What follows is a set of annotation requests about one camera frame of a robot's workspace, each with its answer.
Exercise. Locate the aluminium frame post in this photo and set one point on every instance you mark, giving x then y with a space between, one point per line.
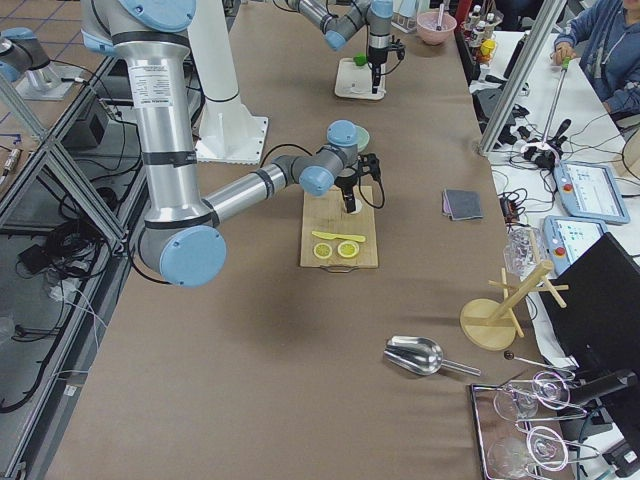
546 19

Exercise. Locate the black glass rack tray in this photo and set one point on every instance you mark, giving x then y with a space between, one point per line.
539 428

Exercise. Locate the teach pendant tablet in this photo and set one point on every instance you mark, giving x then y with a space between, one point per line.
567 238
590 191

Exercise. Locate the wooden mug tree stand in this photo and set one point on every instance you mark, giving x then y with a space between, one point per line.
493 325

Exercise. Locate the pink bowl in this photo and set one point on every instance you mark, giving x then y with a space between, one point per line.
434 29

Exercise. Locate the stacked lemon slices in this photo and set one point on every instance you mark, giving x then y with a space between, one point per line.
322 250

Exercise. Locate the single lemon slice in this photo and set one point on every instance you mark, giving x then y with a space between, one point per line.
348 249

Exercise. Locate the black monitor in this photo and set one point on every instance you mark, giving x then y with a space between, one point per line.
599 328

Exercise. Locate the seated person blue hoodie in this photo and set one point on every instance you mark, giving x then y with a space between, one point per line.
605 39

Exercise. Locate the metal scoop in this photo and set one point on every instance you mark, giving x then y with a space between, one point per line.
422 356

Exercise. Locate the bamboo cutting board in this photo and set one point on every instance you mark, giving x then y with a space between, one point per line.
327 213

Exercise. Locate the grey folded cloth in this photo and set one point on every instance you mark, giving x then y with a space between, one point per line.
461 204

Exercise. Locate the mint green bowl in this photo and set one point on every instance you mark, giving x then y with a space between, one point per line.
362 137

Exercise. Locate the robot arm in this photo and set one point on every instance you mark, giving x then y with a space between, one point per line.
187 105
374 15

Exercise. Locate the cream rabbit serving tray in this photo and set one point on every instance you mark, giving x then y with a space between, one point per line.
355 82

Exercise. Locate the white steamed bun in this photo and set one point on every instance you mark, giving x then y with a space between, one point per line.
356 207

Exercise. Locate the yellow plastic knife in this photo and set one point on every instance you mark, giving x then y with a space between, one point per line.
338 236

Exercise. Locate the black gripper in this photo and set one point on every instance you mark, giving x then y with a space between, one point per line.
376 59
346 182

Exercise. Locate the green lime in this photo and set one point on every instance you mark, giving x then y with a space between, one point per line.
360 59

